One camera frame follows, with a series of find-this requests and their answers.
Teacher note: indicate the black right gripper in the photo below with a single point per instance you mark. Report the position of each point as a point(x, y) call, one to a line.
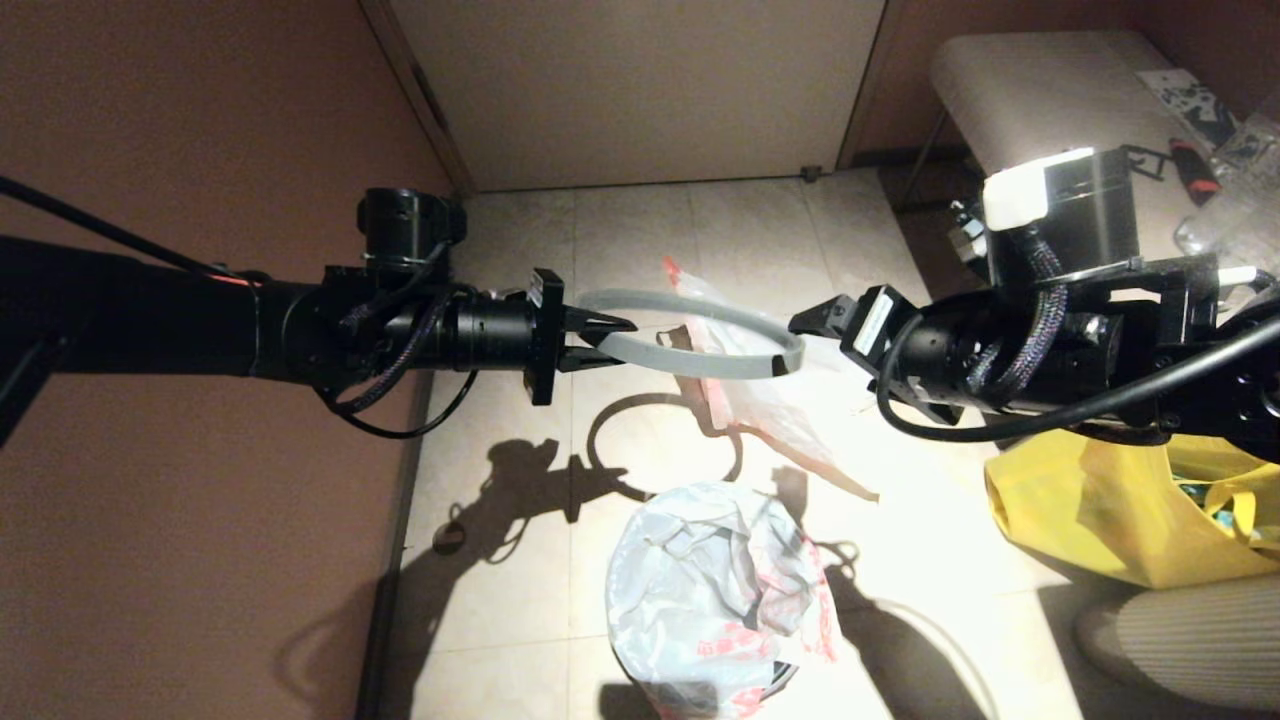
point(940, 350)

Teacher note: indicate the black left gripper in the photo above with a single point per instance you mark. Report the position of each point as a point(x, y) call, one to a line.
point(480, 330)

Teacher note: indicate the used red-printed trash bag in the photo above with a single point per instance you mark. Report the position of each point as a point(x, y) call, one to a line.
point(770, 410)

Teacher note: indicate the new white plastic bag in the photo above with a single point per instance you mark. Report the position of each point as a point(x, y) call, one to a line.
point(690, 580)

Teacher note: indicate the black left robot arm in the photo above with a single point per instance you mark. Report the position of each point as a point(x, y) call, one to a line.
point(130, 320)

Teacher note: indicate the yellow shopping bag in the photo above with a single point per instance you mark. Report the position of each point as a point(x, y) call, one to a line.
point(1060, 500)

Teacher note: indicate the black metal table leg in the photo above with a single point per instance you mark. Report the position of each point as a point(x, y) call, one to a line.
point(922, 160)

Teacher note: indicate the black cylindrical left wrist motor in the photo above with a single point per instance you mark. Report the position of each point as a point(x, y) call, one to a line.
point(405, 225)

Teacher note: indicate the round metal floor drain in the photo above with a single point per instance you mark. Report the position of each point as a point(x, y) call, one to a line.
point(450, 538)

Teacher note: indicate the white cabinet panel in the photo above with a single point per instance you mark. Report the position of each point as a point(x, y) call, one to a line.
point(650, 90)

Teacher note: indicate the beige wood-grain table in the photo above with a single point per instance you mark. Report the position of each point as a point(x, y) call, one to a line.
point(1010, 90)

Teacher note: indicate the black clip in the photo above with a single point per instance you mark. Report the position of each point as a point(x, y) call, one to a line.
point(1150, 165)

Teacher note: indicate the dark robot chest edge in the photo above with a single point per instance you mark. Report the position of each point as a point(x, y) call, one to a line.
point(612, 705)

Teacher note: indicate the red black hand tool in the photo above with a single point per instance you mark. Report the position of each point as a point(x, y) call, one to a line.
point(1195, 172)

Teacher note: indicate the blue white printed paper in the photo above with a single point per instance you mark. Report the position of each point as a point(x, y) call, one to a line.
point(1190, 103)

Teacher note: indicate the clear plastic bottle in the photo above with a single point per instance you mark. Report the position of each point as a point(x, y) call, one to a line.
point(1240, 225)
point(1253, 145)

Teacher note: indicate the teal crumpled packaging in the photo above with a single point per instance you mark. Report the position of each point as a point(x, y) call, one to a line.
point(1215, 515)

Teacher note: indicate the beige ribbed cushion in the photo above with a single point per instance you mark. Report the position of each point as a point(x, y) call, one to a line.
point(1190, 650)

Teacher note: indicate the black cylindrical right wrist camera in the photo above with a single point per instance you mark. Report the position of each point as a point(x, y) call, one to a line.
point(1085, 215)

